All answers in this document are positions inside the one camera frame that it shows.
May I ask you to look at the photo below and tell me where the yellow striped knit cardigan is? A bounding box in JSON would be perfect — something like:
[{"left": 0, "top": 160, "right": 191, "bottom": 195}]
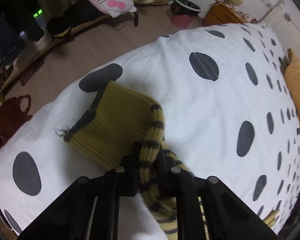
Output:
[{"left": 64, "top": 79, "right": 273, "bottom": 239}]

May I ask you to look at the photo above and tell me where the white polka dot duvet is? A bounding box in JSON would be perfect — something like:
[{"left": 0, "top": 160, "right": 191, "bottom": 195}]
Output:
[{"left": 0, "top": 22, "right": 300, "bottom": 239}]

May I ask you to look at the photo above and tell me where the red plastic bag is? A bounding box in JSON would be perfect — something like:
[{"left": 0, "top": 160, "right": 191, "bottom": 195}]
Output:
[{"left": 0, "top": 94, "right": 32, "bottom": 149}]

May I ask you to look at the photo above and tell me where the wooden nightstand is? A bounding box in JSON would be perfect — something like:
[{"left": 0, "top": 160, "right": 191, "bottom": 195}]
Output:
[{"left": 202, "top": 0, "right": 249, "bottom": 26}]

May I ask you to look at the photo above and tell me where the white bed headboard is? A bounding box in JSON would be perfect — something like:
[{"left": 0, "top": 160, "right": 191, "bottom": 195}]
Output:
[{"left": 259, "top": 0, "right": 300, "bottom": 56}]

